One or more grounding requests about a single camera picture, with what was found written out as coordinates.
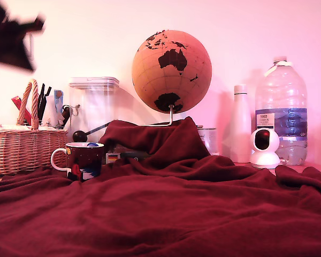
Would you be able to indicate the clear container with white lid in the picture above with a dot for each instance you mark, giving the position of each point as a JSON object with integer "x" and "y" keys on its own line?
{"x": 96, "y": 107}

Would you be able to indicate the dark printed mug white inside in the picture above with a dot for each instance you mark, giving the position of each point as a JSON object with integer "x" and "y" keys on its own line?
{"x": 85, "y": 162}

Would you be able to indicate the small white round camera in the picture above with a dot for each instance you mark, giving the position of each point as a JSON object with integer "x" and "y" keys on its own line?
{"x": 264, "y": 158}

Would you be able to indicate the dark red fleece blanket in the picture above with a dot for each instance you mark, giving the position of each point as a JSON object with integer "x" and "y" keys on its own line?
{"x": 176, "y": 214}

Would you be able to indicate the dark box with flag print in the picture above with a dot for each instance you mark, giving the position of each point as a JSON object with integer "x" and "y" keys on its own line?
{"x": 113, "y": 158}

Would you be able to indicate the blue coffee capsule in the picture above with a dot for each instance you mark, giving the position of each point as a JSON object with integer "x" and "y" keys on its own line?
{"x": 92, "y": 144}

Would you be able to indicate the large clear water bottle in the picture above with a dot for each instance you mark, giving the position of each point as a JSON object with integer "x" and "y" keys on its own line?
{"x": 281, "y": 93}

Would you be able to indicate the cork globe on metal stand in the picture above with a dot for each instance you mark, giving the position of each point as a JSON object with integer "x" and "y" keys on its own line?
{"x": 174, "y": 80}

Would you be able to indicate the black coffee scoop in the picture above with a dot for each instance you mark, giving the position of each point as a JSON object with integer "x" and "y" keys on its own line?
{"x": 79, "y": 136}

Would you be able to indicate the blue and white utensil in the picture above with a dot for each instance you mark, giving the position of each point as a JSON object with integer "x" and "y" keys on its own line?
{"x": 58, "y": 104}

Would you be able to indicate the grey cardboard box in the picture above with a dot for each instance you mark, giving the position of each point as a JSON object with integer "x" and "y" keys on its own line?
{"x": 126, "y": 149}

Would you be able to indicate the white flask bottle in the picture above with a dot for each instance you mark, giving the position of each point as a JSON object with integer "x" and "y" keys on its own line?
{"x": 240, "y": 128}

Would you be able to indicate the black kitchen utensil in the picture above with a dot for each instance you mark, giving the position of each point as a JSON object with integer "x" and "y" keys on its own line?
{"x": 46, "y": 99}
{"x": 40, "y": 101}

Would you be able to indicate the red flat box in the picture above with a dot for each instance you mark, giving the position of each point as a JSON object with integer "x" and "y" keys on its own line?
{"x": 16, "y": 103}

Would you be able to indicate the white metal tin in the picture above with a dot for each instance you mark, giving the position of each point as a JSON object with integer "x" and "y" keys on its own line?
{"x": 208, "y": 139}

